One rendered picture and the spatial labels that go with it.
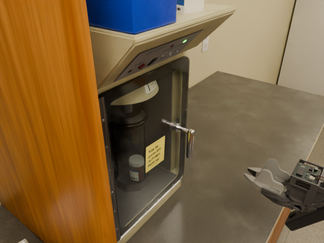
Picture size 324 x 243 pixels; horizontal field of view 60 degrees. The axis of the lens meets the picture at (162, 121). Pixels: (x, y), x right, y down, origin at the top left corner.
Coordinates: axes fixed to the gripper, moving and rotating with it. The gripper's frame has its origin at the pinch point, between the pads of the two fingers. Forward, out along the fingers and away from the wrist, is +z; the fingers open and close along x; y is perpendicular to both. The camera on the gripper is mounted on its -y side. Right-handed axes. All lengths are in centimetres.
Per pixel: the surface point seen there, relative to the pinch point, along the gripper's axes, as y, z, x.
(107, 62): 31.8, 17.1, 26.3
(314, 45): -38, 34, -285
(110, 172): 6.8, 21.8, 24.3
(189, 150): 0.2, 17.0, 0.3
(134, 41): 35.7, 11.9, 26.1
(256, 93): -20, 28, -91
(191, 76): -17, 65, -82
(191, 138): 4.3, 16.7, 0.2
